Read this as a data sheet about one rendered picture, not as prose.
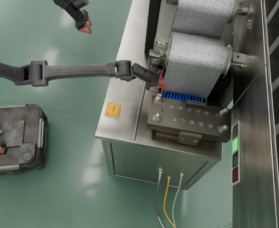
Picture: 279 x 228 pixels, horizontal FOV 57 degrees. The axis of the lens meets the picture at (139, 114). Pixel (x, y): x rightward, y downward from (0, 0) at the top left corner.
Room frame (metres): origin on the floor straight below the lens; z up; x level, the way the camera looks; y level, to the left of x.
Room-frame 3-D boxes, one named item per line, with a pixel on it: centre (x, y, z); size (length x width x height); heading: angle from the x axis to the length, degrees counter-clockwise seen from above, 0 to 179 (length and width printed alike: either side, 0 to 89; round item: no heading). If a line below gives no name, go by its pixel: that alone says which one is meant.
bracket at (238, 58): (0.76, -0.40, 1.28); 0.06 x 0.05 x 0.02; 86
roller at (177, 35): (0.89, -0.23, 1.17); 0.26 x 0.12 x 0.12; 86
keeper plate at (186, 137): (0.50, -0.26, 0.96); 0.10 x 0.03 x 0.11; 86
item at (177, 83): (0.71, -0.22, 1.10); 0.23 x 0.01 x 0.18; 86
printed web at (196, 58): (0.90, -0.23, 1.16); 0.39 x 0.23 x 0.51; 176
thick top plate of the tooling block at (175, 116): (0.59, -0.25, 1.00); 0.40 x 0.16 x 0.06; 86
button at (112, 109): (0.64, 0.14, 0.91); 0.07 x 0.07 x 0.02; 86
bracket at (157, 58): (0.82, -0.06, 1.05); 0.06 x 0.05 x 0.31; 86
